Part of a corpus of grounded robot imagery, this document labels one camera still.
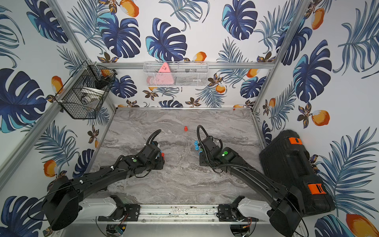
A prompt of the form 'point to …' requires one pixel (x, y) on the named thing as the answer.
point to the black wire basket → (69, 96)
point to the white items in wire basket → (89, 95)
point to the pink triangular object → (164, 75)
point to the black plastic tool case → (286, 162)
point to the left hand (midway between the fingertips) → (162, 160)
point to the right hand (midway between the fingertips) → (204, 158)
